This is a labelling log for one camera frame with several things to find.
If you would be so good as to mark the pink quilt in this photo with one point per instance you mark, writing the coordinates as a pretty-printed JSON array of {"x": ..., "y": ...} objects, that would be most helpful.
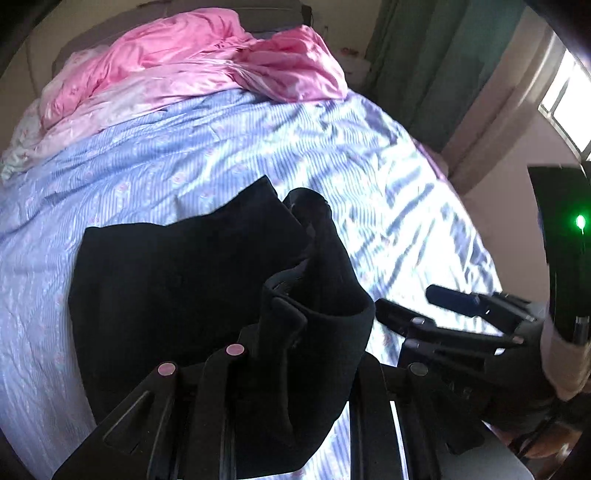
[{"x": 184, "y": 50}]

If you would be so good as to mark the grey headboard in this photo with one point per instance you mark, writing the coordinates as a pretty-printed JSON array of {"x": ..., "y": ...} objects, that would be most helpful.
[{"x": 272, "y": 21}]

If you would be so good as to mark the blue striped bed sheet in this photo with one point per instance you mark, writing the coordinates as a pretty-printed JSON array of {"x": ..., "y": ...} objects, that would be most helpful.
[{"x": 392, "y": 184}]

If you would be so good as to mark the white nightstand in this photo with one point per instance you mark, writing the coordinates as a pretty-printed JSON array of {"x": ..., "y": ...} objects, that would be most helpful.
[{"x": 355, "y": 69}]

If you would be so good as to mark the purple bed sheet edge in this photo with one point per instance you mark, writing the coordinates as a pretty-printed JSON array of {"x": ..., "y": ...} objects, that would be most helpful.
[{"x": 434, "y": 161}]

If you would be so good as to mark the green curtain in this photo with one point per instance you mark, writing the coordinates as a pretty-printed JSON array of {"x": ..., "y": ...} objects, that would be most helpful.
[{"x": 415, "y": 69}]

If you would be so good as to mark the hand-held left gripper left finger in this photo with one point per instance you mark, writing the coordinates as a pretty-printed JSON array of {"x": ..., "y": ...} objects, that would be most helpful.
[{"x": 221, "y": 378}]

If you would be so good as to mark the window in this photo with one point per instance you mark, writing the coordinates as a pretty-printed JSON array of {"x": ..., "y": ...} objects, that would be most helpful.
[{"x": 568, "y": 101}]

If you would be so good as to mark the black pants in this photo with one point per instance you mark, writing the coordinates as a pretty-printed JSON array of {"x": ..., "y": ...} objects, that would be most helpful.
[{"x": 184, "y": 277}]

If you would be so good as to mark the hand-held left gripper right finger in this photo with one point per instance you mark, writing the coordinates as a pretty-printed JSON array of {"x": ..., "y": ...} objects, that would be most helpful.
[{"x": 369, "y": 415}]

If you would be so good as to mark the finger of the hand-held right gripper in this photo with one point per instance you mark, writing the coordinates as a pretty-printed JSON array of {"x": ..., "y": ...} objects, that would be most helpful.
[
  {"x": 392, "y": 314},
  {"x": 455, "y": 297}
]

